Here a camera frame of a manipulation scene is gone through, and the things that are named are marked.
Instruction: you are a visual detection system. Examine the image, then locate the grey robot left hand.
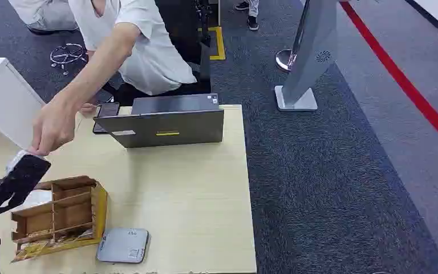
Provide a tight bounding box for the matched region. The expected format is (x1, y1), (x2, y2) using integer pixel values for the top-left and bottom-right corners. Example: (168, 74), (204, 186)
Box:
(0, 154), (52, 230)

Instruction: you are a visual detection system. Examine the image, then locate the pale card in box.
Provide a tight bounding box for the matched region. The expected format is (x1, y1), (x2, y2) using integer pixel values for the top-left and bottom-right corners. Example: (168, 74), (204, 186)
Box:
(14, 189), (54, 212)

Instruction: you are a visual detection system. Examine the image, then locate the person's right hand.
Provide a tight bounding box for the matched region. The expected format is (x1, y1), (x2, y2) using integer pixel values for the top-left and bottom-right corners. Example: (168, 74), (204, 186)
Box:
(29, 99), (79, 157)

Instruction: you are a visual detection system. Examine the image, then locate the person's hand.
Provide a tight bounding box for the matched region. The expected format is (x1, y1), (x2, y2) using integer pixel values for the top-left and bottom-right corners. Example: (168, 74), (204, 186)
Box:
(79, 103), (99, 116)
(29, 99), (79, 157)

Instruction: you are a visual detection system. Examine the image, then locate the wooden card box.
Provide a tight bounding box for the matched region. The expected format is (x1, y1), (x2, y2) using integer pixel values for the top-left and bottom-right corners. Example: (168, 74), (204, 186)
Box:
(10, 175), (110, 263)

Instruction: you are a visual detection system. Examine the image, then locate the white cabinet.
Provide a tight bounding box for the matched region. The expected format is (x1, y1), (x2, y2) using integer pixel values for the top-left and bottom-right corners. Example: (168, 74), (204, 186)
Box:
(0, 57), (47, 151)

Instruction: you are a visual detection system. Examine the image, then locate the person's left hand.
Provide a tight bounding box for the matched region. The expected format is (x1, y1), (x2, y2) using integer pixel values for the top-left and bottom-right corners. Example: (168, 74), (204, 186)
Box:
(79, 103), (99, 116)

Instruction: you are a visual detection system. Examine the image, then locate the black smartphone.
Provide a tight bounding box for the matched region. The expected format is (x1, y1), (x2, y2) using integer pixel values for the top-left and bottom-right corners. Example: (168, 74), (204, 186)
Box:
(92, 102), (121, 135)

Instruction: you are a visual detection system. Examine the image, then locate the grey square device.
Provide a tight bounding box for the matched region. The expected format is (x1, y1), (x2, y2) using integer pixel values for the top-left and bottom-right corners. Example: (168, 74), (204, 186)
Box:
(96, 227), (151, 265)

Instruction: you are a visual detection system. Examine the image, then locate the chrome chair base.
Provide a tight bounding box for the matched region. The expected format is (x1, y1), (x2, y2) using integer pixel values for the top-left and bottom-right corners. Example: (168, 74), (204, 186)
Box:
(49, 42), (89, 76)

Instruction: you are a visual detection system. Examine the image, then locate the grey laptop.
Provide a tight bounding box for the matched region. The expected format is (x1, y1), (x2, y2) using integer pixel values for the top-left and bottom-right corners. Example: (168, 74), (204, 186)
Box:
(93, 92), (226, 149)

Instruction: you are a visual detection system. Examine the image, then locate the black metal stand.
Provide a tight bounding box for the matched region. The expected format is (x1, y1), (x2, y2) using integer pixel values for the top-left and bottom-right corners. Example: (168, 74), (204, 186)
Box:
(194, 0), (214, 82)

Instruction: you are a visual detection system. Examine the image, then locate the yellow floor tape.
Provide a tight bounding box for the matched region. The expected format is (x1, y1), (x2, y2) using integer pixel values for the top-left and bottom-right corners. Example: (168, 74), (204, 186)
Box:
(197, 25), (227, 62)

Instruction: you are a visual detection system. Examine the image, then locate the standing person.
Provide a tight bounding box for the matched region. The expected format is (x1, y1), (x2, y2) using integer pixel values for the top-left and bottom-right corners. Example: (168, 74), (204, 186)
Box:
(234, 0), (261, 32)

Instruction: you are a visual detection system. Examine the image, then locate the grey sign stand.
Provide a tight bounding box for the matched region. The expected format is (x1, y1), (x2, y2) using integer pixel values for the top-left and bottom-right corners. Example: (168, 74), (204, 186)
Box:
(274, 0), (339, 112)

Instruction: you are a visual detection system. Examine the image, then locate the red floor tape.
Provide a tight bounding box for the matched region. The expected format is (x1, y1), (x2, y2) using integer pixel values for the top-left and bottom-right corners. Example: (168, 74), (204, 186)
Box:
(338, 0), (438, 156)

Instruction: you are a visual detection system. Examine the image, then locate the chrome stanchion post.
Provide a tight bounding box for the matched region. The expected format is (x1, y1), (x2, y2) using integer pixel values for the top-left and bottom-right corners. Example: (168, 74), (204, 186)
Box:
(275, 0), (311, 73)

